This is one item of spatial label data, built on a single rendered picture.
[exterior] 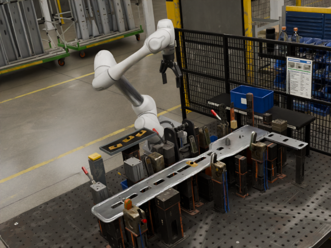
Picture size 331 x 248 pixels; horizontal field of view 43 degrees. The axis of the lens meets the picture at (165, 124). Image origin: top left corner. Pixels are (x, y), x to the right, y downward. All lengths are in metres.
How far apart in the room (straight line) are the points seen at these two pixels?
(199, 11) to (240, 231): 3.36
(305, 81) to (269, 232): 1.16
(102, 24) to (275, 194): 8.29
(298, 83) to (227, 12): 2.03
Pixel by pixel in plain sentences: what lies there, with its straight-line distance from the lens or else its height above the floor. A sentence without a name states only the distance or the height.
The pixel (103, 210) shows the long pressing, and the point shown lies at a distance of 2.38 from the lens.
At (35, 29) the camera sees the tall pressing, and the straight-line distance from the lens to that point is 9.62.
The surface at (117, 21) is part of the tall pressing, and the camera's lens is 10.55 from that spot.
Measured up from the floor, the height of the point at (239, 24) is 1.33.
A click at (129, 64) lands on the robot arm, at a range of 2.71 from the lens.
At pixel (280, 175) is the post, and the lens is 3.08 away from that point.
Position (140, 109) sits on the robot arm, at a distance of 3.28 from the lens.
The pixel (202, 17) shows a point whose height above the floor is 1.37.
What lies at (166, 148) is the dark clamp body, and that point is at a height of 1.08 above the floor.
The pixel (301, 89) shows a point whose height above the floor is 1.21.
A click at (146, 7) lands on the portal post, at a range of 9.57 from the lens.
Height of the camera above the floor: 2.33
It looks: 24 degrees down
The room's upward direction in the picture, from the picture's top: 7 degrees counter-clockwise
